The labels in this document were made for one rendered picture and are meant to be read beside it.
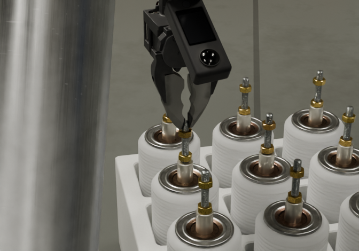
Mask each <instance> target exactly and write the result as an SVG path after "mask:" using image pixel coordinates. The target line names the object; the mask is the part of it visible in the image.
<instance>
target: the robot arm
mask: <svg viewBox="0 0 359 251"><path fill-rule="evenodd" d="M158 3H159V5H158ZM114 12H115V0H0V251H99V235H100V219H101V210H102V195H103V179H104V163H105V147H106V132H107V116H108V100H109V91H110V75H111V60H112V44H113V28H114ZM157 12H158V13H157ZM152 13H153V14H152ZM143 19H144V46H145V48H146V49H147V50H148V52H149V53H150V55H151V56H152V57H153V59H154V60H153V61H152V63H151V75H152V80H153V82H154V84H155V86H156V89H157V91H158V93H159V95H160V97H161V101H162V104H163V106H164V108H165V110H166V112H167V115H168V117H169V118H170V120H171V121H172V123H173V124H174V125H175V126H176V127H177V128H178V129H179V130H181V129H183V126H184V122H185V118H184V116H183V115H182V109H183V106H184V105H183V103H182V101H181V94H182V91H183V89H184V79H183V78H182V77H181V76H180V74H179V73H177V72H179V71H180V69H181V68H182V67H187V69H188V71H189V74H188V75H187V84H188V89H189V92H190V94H191V96H190V98H189V100H190V103H191V106H190V109H189V112H188V121H189V128H192V127H193V126H194V125H195V123H196V122H197V121H198V119H199V118H200V116H201V115H202V113H203V111H204V110H205V108H206V106H207V104H208V102H209V100H210V97H211V95H212V94H213V93H214V90H215V87H216V85H217V82H218V80H223V79H227V78H228V77H229V74H230V72H231V69H232V66H231V64H230V61H229V59H228V56H227V54H226V52H225V50H224V48H223V45H222V43H221V41H220V39H219V37H218V34H217V32H216V30H215V28H214V25H213V23H212V21H211V19H210V16H209V14H208V12H207V10H206V7H205V5H204V3H203V1H202V0H159V1H157V3H156V5H155V8H154V9H148V10H143ZM146 24H147V29H146ZM173 69H174V70H175V71H173Z"/></svg>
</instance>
